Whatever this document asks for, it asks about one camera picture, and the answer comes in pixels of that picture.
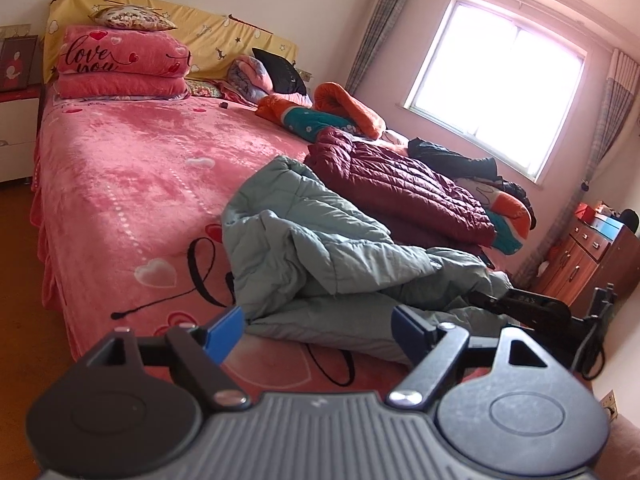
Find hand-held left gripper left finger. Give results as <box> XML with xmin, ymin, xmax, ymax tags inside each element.
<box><xmin>80</xmin><ymin>305</ymin><xmax>251</xmax><ymax>408</ymax></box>

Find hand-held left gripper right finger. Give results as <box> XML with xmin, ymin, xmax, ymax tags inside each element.
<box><xmin>385</xmin><ymin>304</ymin><xmax>556</xmax><ymax>408</ymax></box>

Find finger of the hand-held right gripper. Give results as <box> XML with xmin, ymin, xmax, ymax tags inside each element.
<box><xmin>468</xmin><ymin>288</ymin><xmax>507</xmax><ymax>315</ymax></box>

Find light green padded jacket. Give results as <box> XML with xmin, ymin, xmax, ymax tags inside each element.
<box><xmin>220</xmin><ymin>155</ymin><xmax>516</xmax><ymax>366</ymax></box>

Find maroon puffer jacket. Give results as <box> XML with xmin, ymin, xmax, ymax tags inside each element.
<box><xmin>304</xmin><ymin>127</ymin><xmax>497</xmax><ymax>248</ymax></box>

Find dark clothes pile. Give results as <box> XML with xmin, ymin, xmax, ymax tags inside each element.
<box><xmin>407</xmin><ymin>137</ymin><xmax>528</xmax><ymax>201</ymax></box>

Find brown wooden cabinet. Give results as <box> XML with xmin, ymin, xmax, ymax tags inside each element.
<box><xmin>530</xmin><ymin>202</ymin><xmax>640</xmax><ymax>318</ymax></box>

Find blue box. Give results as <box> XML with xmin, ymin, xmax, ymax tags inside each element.
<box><xmin>590</xmin><ymin>214</ymin><xmax>626</xmax><ymax>241</ymax></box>

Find red box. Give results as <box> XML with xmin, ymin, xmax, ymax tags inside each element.
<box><xmin>575</xmin><ymin>201</ymin><xmax>606</xmax><ymax>223</ymax></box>

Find grey plaid curtain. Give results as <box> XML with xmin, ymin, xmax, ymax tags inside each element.
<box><xmin>344</xmin><ymin>0</ymin><xmax>418</xmax><ymax>97</ymax></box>
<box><xmin>510</xmin><ymin>49</ymin><xmax>640</xmax><ymax>286</ymax></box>

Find pink plush bed blanket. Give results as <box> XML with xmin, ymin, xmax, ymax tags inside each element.
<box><xmin>30</xmin><ymin>94</ymin><xmax>511</xmax><ymax>396</ymax></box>

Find window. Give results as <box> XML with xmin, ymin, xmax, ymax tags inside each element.
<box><xmin>402</xmin><ymin>0</ymin><xmax>588</xmax><ymax>185</ymax></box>

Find orange teal quilt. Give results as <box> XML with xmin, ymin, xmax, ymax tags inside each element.
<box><xmin>255</xmin><ymin>82</ymin><xmax>533</xmax><ymax>256</ymax></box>

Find green floral pillow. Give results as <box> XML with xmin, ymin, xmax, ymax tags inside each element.
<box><xmin>186</xmin><ymin>79</ymin><xmax>223</xmax><ymax>100</ymax></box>

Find blue pink folded blanket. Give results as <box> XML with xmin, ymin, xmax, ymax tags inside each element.
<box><xmin>227</xmin><ymin>55</ymin><xmax>273</xmax><ymax>103</ymax></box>

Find black cushion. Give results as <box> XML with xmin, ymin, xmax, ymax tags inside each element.
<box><xmin>251</xmin><ymin>47</ymin><xmax>308</xmax><ymax>97</ymax></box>

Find lower pink pillow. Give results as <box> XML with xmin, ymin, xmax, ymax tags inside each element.
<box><xmin>52</xmin><ymin>72</ymin><xmax>191</xmax><ymax>101</ymax></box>

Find white nightstand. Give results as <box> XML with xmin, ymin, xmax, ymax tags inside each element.
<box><xmin>0</xmin><ymin>85</ymin><xmax>43</xmax><ymax>186</ymax></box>

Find pink love you pillow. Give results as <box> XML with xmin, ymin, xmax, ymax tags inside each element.
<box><xmin>56</xmin><ymin>25</ymin><xmax>193</xmax><ymax>78</ymax></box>

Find yellow headboard cover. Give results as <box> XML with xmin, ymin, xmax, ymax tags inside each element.
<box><xmin>42</xmin><ymin>0</ymin><xmax>300</xmax><ymax>85</ymax></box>

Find white floral pillow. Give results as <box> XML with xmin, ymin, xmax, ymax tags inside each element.
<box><xmin>89</xmin><ymin>4</ymin><xmax>178</xmax><ymax>32</ymax></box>

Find framed photo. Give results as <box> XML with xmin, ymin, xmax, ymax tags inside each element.
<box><xmin>0</xmin><ymin>35</ymin><xmax>40</xmax><ymax>92</ymax></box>

